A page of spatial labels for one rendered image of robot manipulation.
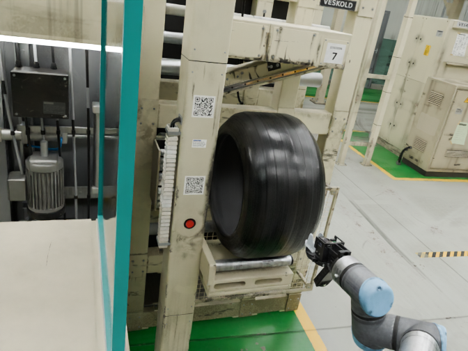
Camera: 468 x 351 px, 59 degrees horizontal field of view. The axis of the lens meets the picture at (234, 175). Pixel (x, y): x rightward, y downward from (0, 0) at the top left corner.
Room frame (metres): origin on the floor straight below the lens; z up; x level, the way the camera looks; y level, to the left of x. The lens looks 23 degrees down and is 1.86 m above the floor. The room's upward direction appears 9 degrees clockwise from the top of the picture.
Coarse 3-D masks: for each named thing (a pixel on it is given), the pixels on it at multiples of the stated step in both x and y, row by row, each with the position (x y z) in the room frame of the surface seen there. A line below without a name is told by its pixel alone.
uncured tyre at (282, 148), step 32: (224, 128) 1.58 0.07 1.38; (256, 128) 1.41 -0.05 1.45; (288, 128) 1.45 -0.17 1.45; (224, 160) 1.76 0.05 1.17; (256, 160) 1.31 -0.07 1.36; (288, 160) 1.33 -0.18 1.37; (320, 160) 1.40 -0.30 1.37; (224, 192) 1.72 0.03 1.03; (256, 192) 1.26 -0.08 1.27; (288, 192) 1.28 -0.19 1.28; (320, 192) 1.33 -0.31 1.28; (224, 224) 1.60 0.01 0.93; (256, 224) 1.24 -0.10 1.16; (288, 224) 1.27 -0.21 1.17; (256, 256) 1.31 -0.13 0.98
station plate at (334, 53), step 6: (330, 48) 1.81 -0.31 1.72; (336, 48) 1.82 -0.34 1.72; (342, 48) 1.83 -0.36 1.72; (330, 54) 1.81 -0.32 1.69; (336, 54) 1.82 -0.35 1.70; (342, 54) 1.83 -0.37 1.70; (324, 60) 1.80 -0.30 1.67; (330, 60) 1.81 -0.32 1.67; (336, 60) 1.82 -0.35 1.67; (342, 60) 1.83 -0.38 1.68
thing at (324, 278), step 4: (328, 264) 1.05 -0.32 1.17; (324, 268) 1.05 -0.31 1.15; (328, 268) 1.04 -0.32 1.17; (320, 272) 1.07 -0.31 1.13; (324, 272) 1.05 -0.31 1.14; (328, 272) 1.04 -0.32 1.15; (316, 276) 1.08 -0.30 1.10; (320, 276) 1.06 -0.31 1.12; (324, 276) 1.05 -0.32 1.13; (328, 276) 1.05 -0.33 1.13; (316, 280) 1.08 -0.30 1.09; (320, 280) 1.06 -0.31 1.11; (324, 280) 1.06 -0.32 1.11; (328, 280) 1.07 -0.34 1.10; (316, 284) 1.07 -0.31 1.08; (320, 284) 1.07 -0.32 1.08; (324, 284) 1.07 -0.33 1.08
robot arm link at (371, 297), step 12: (360, 264) 0.98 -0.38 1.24; (348, 276) 0.94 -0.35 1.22; (360, 276) 0.92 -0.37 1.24; (372, 276) 0.91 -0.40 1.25; (348, 288) 0.92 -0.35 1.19; (360, 288) 0.88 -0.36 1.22; (372, 288) 0.87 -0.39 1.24; (384, 288) 0.87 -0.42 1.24; (360, 300) 0.87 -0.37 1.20; (372, 300) 0.85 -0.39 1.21; (384, 300) 0.87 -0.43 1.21; (360, 312) 0.88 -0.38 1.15; (372, 312) 0.85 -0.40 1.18; (384, 312) 0.86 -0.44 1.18
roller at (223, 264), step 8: (280, 256) 1.43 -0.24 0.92; (288, 256) 1.45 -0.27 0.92; (224, 264) 1.33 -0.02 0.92; (232, 264) 1.34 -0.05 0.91; (240, 264) 1.35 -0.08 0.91; (248, 264) 1.36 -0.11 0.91; (256, 264) 1.38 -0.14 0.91; (264, 264) 1.39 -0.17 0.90; (272, 264) 1.40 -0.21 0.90; (280, 264) 1.42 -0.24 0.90; (288, 264) 1.43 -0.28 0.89
